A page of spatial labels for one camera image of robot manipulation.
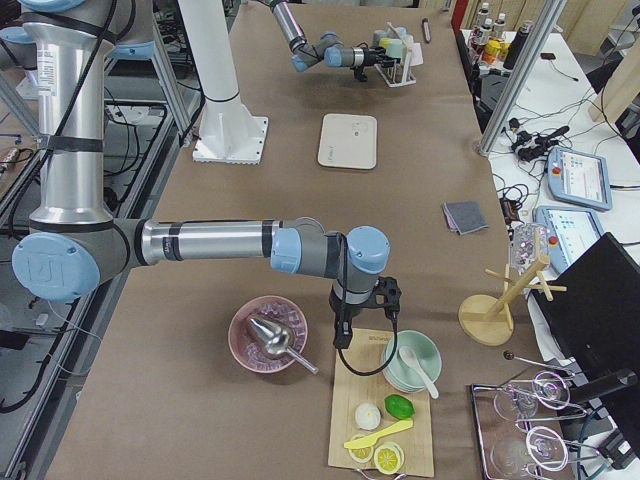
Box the grey plastic cup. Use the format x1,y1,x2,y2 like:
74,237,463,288
370,30,386,47

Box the metal ice scoop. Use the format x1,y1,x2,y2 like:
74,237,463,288
247,315,319,374

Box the mint green plastic cup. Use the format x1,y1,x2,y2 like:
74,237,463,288
385,38,404,60

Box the far blue teach pendant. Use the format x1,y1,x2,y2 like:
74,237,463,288
547,146,613,211

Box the white ceramic spoon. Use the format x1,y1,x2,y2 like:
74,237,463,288
399,346,439,399

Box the wooden cutting board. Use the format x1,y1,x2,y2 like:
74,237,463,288
328,328,435,477

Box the green lime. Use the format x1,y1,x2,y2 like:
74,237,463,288
384,394,415,420

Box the cream rabbit serving tray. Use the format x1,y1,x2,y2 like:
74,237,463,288
317,113,378,170

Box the black thermos bottle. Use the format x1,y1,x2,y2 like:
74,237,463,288
503,20,533,71

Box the wooden mug tree stand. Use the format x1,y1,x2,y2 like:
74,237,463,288
458,254,567,346

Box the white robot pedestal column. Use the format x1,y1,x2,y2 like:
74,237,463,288
179,0,268,165

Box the black monitor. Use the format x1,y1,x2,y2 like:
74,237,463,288
533,233,639,448

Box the lemon slice left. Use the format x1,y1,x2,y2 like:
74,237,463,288
348,446,374,464

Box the wine glass lower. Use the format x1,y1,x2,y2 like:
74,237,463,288
490,426,569,479

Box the stacked mint green bowls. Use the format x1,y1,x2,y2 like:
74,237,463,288
381,329,443,394

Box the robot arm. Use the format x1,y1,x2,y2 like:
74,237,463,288
265,1,396,82
11,1,401,350

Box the lemon slice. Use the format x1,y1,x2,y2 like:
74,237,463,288
373,442,405,475
348,446,374,464

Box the metal cylinder brush tool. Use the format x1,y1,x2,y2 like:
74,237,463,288
422,18,432,44

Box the blue teach pendant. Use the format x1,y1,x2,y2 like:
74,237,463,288
547,146,613,211
534,206,604,274

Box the white wire cup rack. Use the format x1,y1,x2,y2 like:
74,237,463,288
374,22,423,88

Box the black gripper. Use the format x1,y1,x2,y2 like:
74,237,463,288
352,46,390,81
329,276,401,349

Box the wine glass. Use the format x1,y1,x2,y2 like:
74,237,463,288
490,426,569,479
493,371,570,421

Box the wine glass upper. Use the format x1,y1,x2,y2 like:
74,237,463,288
493,371,570,421

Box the yellow plastic knife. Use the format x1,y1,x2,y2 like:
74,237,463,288
343,419,414,450

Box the near blue teach pendant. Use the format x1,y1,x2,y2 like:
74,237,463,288
534,206,604,274

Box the aluminium frame post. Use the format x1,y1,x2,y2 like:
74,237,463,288
477,0,567,157

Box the folded grey cloth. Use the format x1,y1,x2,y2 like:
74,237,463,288
442,201,489,235

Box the pink bowl with ice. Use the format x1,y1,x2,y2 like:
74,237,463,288
228,296,308,374

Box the black glass holder tray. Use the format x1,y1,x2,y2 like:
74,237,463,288
470,384,608,479

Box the lemon slice right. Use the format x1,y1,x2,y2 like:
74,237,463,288
373,442,405,475

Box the clear textured glass mug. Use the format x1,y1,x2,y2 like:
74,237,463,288
509,223,548,274

